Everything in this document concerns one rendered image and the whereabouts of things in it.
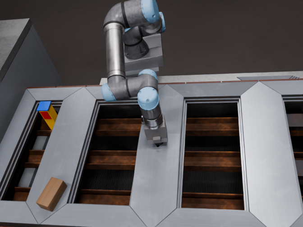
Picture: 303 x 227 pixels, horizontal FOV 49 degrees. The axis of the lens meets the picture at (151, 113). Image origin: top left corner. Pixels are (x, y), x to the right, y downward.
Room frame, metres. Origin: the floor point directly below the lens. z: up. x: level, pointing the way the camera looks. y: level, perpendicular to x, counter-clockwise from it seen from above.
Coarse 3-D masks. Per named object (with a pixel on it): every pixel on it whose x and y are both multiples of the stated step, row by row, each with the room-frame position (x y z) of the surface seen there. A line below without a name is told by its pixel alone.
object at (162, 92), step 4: (164, 88) 1.15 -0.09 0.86; (168, 88) 1.14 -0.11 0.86; (172, 88) 1.13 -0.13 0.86; (160, 92) 1.13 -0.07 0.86; (164, 92) 1.12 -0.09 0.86; (168, 92) 1.11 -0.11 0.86; (172, 92) 1.11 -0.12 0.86; (176, 92) 1.10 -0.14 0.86; (160, 96) 1.10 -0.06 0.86; (164, 96) 1.09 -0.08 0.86; (168, 96) 1.08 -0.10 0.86; (172, 96) 1.08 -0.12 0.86; (176, 96) 1.07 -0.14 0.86
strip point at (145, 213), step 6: (138, 210) 0.55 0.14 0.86; (144, 210) 0.55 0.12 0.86; (150, 210) 0.54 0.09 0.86; (156, 210) 0.53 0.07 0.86; (162, 210) 0.53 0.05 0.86; (168, 210) 0.52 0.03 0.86; (138, 216) 0.53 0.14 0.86; (144, 216) 0.52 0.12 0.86; (150, 216) 0.52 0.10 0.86; (156, 216) 0.51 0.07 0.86; (162, 216) 0.51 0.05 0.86; (144, 222) 0.50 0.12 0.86; (150, 222) 0.49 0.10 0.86; (156, 222) 0.49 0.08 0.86
